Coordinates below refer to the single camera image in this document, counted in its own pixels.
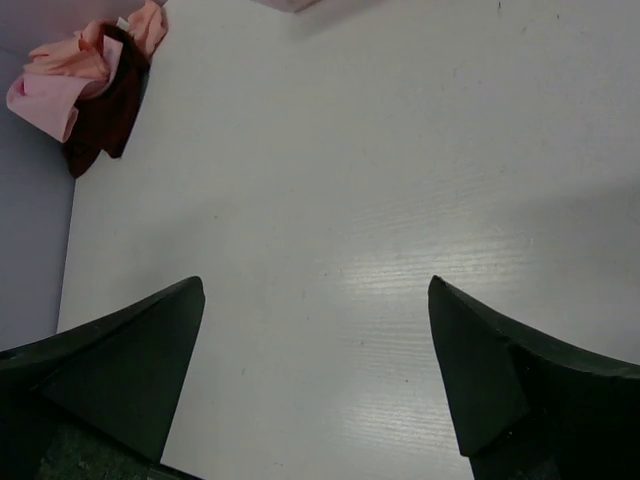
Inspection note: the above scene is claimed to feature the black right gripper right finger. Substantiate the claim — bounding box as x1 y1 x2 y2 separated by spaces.
428 276 639 479

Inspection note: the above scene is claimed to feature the dark maroon t-shirt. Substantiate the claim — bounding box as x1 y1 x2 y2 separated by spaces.
62 24 150 179

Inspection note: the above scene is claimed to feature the light pink t-shirt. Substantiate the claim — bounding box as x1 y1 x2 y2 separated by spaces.
6 37 123 143

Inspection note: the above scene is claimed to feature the peach orange t-shirt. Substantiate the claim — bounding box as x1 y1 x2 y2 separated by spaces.
24 1 168 80

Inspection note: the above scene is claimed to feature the white plastic basket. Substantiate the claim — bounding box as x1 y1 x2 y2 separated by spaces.
253 0 322 14

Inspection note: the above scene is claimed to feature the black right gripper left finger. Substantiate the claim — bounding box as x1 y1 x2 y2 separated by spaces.
1 276 204 479

